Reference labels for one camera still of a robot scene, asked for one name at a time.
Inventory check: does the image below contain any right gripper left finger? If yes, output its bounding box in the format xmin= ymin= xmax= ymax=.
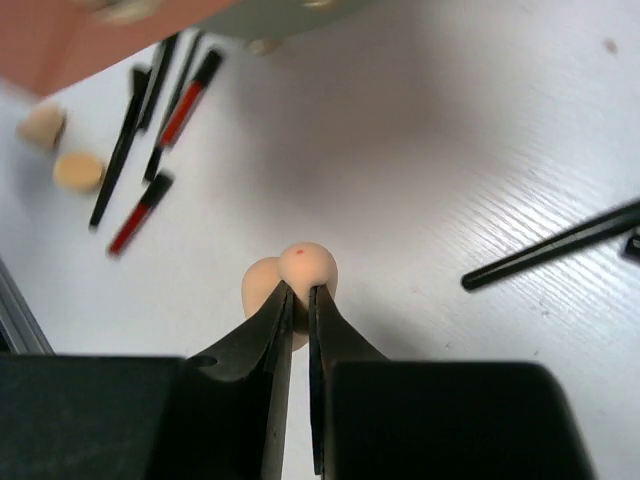
xmin=1 ymin=284 xmax=295 ymax=479

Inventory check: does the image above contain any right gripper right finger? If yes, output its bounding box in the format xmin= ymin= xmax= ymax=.
xmin=309 ymin=287 xmax=595 ymax=479

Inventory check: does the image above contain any gourd sponge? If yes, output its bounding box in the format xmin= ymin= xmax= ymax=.
xmin=241 ymin=242 xmax=338 ymax=351
xmin=16 ymin=103 xmax=67 ymax=152

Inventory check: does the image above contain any teardrop beige makeup sponge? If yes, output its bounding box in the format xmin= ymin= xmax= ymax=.
xmin=52 ymin=151 xmax=105 ymax=193

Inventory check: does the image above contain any orange top drawer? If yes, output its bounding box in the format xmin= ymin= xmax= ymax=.
xmin=1 ymin=0 xmax=234 ymax=98

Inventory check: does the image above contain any black fan makeup brush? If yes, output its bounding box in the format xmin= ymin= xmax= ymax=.
xmin=460 ymin=200 xmax=639 ymax=291

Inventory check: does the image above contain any black small makeup brush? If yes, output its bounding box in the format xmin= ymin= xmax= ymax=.
xmin=89 ymin=66 xmax=150 ymax=231

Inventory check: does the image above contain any black round-head makeup brush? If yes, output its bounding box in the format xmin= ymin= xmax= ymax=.
xmin=137 ymin=32 xmax=181 ymax=132

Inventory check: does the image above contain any red lip gloss lower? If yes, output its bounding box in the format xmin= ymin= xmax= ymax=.
xmin=107 ymin=172 xmax=174 ymax=257

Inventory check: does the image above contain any red lip gloss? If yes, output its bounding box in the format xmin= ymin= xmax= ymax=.
xmin=107 ymin=172 xmax=174 ymax=257
xmin=156 ymin=49 xmax=224 ymax=149

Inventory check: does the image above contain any thin black liner brush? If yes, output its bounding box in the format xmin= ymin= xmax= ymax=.
xmin=143 ymin=31 xmax=204 ymax=182

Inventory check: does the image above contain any brown lip gloss right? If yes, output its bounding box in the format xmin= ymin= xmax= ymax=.
xmin=623 ymin=232 xmax=640 ymax=262

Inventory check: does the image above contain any red lip gloss centre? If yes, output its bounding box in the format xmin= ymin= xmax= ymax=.
xmin=156 ymin=49 xmax=224 ymax=149

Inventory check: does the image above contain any white cylindrical drawer organizer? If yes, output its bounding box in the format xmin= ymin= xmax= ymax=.
xmin=194 ymin=0 xmax=372 ymax=55

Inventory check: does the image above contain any aluminium table frame rail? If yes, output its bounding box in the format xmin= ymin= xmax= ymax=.
xmin=0 ymin=262 xmax=54 ymax=355

